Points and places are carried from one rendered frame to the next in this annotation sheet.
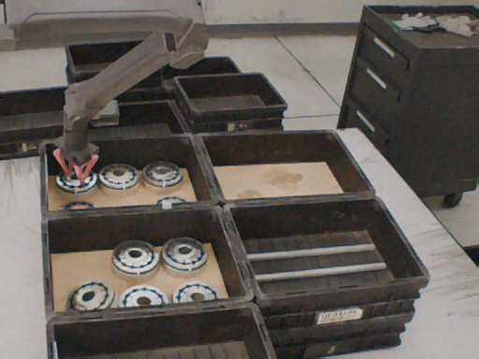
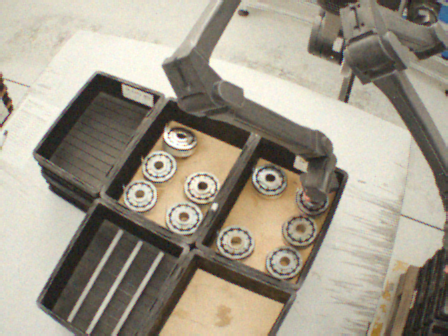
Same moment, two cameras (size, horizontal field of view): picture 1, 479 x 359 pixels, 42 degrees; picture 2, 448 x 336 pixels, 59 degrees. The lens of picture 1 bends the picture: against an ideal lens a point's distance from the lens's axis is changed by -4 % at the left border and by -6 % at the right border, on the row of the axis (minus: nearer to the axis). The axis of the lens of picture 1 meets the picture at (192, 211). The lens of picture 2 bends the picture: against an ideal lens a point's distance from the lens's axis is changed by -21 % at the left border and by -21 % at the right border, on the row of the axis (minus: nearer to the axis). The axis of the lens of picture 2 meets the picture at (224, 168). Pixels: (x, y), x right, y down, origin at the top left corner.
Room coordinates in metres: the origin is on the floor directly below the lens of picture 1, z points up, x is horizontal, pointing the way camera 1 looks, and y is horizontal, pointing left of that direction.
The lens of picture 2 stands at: (1.50, -0.40, 2.05)
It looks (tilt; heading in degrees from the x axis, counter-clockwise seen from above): 58 degrees down; 127
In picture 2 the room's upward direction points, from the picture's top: 5 degrees clockwise
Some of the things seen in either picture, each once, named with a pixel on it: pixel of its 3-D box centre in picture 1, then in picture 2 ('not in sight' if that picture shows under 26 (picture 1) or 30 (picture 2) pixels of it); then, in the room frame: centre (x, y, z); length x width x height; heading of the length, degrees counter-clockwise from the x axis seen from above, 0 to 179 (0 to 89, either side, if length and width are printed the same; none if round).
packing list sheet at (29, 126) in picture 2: not in sight; (23, 129); (0.27, -0.13, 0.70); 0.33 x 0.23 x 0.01; 110
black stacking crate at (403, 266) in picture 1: (320, 262); (111, 285); (1.08, -0.29, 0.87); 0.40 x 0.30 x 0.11; 105
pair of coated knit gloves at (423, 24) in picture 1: (414, 21); not in sight; (2.67, -0.87, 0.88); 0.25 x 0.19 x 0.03; 110
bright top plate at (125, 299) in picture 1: (143, 303); (158, 166); (0.91, 0.08, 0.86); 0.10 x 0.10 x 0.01
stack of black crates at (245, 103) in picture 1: (224, 136); not in sight; (2.36, -0.10, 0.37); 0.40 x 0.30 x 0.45; 110
